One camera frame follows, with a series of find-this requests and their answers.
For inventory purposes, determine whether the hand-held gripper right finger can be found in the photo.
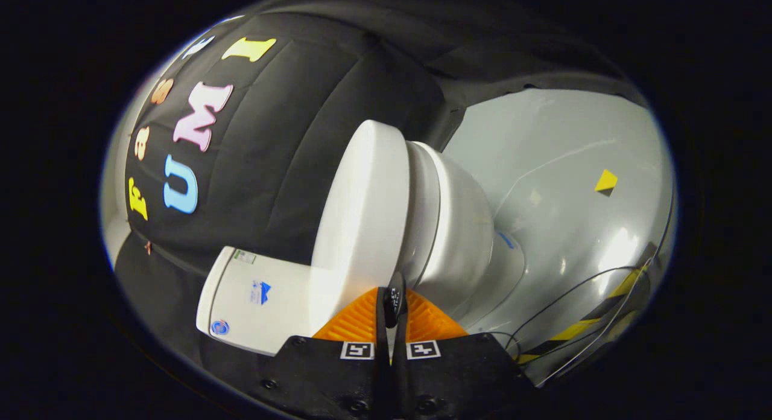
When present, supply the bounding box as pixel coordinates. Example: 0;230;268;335
391;287;534;420

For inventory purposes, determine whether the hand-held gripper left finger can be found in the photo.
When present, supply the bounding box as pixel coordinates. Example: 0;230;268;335
256;287;393;420

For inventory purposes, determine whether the white toilet lid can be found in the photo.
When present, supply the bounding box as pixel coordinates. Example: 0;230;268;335
309;119;412;336

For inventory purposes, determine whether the white toilet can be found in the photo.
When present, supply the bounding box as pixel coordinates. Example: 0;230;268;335
196;141;527;356

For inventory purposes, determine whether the white toilet seat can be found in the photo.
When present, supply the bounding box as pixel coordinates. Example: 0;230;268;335
398;141;445;283

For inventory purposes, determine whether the yellow black hazard tape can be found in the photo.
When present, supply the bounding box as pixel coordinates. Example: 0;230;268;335
516;263;652;365

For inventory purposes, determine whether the black backdrop cloth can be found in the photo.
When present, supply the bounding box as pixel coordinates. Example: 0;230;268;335
112;0;649;403

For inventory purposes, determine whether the yellow triangle floor sticker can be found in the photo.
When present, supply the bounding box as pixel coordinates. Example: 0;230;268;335
595;169;619;198

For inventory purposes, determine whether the thin black floor cable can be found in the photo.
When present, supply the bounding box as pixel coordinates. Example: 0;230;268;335
504;167;676;387

